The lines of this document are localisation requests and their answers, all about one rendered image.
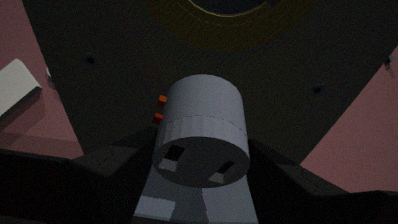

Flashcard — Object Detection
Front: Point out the dark grey flat bar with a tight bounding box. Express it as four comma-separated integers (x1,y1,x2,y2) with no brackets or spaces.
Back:
385,54,394,64

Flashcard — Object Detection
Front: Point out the grey cylinder with two slots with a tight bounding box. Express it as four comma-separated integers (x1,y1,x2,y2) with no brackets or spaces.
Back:
152,74,250,188

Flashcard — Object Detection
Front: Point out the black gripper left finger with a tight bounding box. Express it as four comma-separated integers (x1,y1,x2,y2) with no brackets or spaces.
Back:
0,127,157,224

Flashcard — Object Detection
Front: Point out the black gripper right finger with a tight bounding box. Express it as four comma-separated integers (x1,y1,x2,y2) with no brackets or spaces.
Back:
246,139,398,224

